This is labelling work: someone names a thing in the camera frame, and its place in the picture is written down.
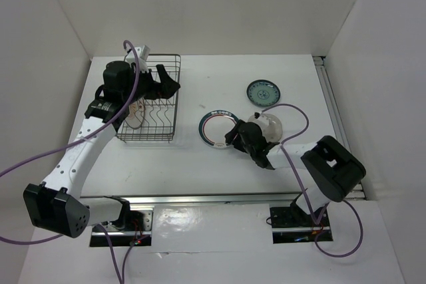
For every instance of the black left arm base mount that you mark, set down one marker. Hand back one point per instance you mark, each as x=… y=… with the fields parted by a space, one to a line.
x=137 y=229

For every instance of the clear round plate stand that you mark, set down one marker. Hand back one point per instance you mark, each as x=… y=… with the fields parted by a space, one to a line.
x=259 y=132

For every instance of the white plate green red rings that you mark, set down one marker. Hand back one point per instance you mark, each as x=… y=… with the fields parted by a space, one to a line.
x=216 y=128

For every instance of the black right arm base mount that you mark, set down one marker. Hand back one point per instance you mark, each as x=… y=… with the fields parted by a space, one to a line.
x=290 y=226

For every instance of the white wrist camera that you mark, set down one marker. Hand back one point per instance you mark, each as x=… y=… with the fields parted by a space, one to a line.
x=139 y=54
x=261 y=118

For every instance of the grey wire dish rack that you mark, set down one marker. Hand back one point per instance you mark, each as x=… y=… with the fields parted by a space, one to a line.
x=160 y=118

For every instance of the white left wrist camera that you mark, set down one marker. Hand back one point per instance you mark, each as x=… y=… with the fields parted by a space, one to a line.
x=139 y=54

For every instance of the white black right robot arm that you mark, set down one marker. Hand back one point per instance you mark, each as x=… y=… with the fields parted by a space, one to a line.
x=332 y=167

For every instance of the aluminium front rail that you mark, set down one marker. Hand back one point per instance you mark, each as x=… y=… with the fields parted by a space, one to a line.
x=213 y=199

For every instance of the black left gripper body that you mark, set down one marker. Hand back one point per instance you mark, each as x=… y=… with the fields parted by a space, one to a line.
x=128 y=93

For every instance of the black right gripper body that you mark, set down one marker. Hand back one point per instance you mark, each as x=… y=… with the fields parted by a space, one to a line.
x=243 y=147

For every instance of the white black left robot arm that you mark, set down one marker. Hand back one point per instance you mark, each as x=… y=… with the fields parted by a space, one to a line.
x=55 y=204

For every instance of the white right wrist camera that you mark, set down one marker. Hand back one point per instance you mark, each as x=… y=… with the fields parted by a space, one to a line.
x=261 y=118

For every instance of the small blue patterned plate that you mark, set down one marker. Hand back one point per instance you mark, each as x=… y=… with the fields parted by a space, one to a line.
x=263 y=93

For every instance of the white plate orange sunburst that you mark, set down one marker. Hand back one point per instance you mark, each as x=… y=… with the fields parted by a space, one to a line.
x=136 y=116

